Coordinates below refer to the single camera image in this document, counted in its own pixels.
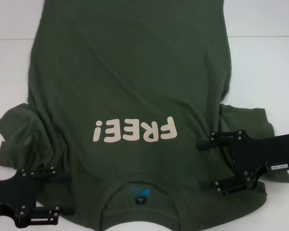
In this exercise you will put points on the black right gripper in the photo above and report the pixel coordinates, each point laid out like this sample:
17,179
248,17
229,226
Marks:
260,154

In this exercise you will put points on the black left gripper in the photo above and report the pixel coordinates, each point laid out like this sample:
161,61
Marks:
17,192

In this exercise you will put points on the dark green FREE t-shirt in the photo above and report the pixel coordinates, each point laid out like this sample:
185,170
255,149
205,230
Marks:
135,72

